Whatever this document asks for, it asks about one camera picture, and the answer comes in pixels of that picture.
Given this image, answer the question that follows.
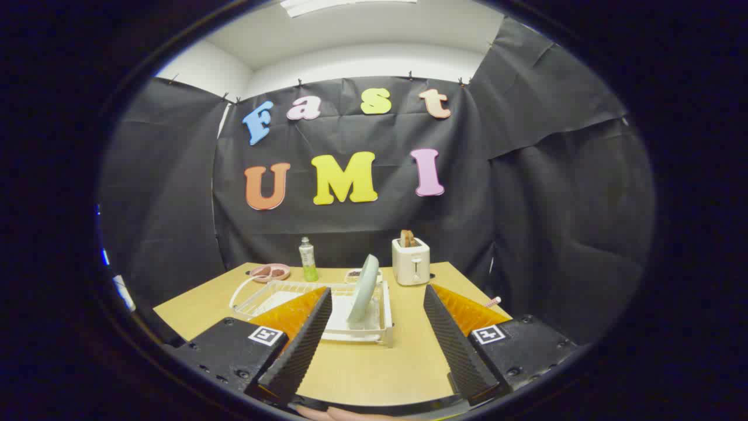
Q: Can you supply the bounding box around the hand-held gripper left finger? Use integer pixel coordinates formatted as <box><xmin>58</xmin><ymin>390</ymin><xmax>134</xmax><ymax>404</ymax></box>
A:
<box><xmin>167</xmin><ymin>285</ymin><xmax>334</xmax><ymax>407</ymax></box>

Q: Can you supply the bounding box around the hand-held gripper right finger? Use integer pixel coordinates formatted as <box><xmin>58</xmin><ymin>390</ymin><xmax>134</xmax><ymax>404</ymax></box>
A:
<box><xmin>423</xmin><ymin>284</ymin><xmax>579</xmax><ymax>407</ymax></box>

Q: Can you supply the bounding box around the white wire dish rack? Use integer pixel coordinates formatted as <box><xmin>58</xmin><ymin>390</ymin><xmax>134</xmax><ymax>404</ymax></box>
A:
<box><xmin>229</xmin><ymin>275</ymin><xmax>394</xmax><ymax>347</ymax></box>

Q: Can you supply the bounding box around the pale green plate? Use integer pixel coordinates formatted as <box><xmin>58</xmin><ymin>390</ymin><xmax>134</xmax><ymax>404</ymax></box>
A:
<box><xmin>347</xmin><ymin>254</ymin><xmax>380</xmax><ymax>324</ymax></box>

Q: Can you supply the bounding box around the pink plate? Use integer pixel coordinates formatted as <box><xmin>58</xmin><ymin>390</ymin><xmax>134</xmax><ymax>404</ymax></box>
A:
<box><xmin>250</xmin><ymin>264</ymin><xmax>291</xmax><ymax>284</ymax></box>

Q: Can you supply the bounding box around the white drainer mat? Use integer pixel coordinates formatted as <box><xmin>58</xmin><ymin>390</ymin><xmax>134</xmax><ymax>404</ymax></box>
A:
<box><xmin>260</xmin><ymin>291</ymin><xmax>383</xmax><ymax>334</ymax></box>

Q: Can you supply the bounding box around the clear bottle with green liquid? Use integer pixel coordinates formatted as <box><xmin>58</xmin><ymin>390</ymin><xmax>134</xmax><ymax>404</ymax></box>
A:
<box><xmin>299</xmin><ymin>236</ymin><xmax>319</xmax><ymax>282</ymax></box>

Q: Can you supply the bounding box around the white toaster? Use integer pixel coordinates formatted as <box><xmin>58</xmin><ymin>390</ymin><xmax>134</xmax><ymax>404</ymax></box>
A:
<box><xmin>392</xmin><ymin>237</ymin><xmax>431</xmax><ymax>287</ymax></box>

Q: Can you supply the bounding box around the black backdrop cloth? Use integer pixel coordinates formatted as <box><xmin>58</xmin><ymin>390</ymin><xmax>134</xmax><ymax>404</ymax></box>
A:
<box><xmin>99</xmin><ymin>18</ymin><xmax>655</xmax><ymax>351</ymax></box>

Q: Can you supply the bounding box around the ceiling light panel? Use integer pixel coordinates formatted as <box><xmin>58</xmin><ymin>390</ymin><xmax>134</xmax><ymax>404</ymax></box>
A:
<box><xmin>280</xmin><ymin>0</ymin><xmax>418</xmax><ymax>18</ymax></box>

